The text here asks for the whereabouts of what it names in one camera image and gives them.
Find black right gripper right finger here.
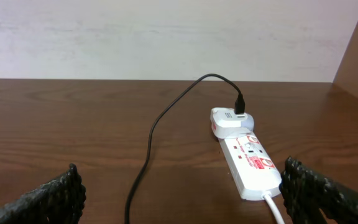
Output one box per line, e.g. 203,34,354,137
279,157,358,224

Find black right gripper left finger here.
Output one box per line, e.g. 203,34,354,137
0,164,86,224

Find white USB charger adapter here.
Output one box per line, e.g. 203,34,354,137
210,108,254,139

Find white power strip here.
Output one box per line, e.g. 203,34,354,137
219,133,282,201

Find white power strip cord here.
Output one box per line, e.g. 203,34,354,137
261,190,286,224

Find black USB charging cable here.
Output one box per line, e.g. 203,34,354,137
124,73,246,224

